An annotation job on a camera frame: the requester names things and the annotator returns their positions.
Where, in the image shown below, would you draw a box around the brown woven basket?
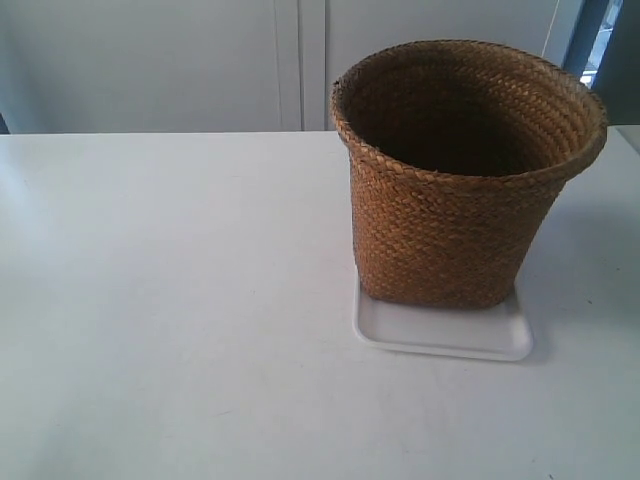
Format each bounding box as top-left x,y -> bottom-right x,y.
329,39 -> 608,309

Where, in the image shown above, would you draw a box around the white plastic tray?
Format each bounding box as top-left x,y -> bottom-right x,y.
352,281 -> 534,362

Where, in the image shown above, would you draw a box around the white cabinet doors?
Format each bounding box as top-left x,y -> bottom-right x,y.
1,1 -> 581,133

